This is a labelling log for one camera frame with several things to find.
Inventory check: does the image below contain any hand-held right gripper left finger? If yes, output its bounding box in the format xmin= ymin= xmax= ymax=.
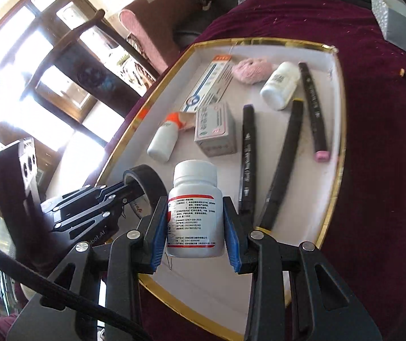
xmin=6 ymin=195 xmax=170 ymax=341

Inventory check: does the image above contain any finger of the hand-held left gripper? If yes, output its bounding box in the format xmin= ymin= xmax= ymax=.
xmin=40 ymin=180 xmax=135 ymax=216
xmin=49 ymin=193 xmax=147 ymax=237

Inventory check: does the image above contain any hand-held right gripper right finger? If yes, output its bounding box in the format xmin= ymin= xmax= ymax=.
xmin=222 ymin=195 xmax=383 ymax=341

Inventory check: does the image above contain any black tape roll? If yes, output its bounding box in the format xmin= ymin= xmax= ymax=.
xmin=123 ymin=165 xmax=168 ymax=221

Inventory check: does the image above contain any white labelled medicine bottle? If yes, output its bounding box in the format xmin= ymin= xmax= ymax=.
xmin=167 ymin=160 xmax=225 ymax=259

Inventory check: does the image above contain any plain black marker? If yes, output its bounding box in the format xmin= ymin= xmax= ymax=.
xmin=238 ymin=104 xmax=257 ymax=209

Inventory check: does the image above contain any white gold-rimmed tray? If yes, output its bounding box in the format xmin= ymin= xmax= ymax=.
xmin=94 ymin=37 xmax=344 ymax=341

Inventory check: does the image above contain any white bottle orange cap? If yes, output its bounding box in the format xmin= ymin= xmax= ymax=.
xmin=147 ymin=111 xmax=190 ymax=163

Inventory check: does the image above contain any black marker yellow band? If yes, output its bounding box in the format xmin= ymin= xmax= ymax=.
xmin=256 ymin=98 xmax=305 ymax=234

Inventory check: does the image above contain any small white medicine box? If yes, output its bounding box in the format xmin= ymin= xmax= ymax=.
xmin=193 ymin=101 xmax=238 ymax=157

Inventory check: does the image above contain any long white blue box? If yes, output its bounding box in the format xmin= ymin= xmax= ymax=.
xmin=179 ymin=55 xmax=234 ymax=115

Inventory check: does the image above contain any pink yarn ball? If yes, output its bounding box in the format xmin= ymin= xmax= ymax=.
xmin=232 ymin=57 xmax=275 ymax=84

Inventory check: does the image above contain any wooden framed window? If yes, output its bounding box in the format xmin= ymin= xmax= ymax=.
xmin=0 ymin=0 xmax=147 ymax=292

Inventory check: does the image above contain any dark wooden chair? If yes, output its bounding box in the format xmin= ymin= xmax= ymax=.
xmin=21 ymin=7 xmax=161 ymax=136

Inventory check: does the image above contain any black marker pink cap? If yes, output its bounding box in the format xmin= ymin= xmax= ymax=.
xmin=298 ymin=62 xmax=332 ymax=163

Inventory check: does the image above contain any plain white bottle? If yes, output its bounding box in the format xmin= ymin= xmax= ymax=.
xmin=260 ymin=61 xmax=301 ymax=111

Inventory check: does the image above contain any maroon armchair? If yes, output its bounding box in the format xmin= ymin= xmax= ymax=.
xmin=118 ymin=0 xmax=218 ymax=76

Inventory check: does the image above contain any black cable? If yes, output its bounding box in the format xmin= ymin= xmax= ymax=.
xmin=0 ymin=232 xmax=154 ymax=341

